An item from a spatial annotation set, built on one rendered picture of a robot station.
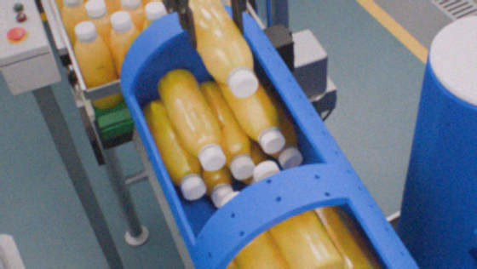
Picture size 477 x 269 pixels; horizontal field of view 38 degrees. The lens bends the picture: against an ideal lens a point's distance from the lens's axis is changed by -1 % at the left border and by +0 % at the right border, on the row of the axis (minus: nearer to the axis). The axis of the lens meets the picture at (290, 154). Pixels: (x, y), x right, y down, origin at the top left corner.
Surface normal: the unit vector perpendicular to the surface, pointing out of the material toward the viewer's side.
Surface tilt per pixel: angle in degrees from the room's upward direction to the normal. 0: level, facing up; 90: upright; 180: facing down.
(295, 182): 5
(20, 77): 90
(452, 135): 90
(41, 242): 0
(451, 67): 0
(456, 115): 90
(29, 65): 90
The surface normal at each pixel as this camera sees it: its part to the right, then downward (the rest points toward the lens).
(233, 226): -0.55, -0.32
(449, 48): -0.02, -0.64
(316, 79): 0.41, 0.70
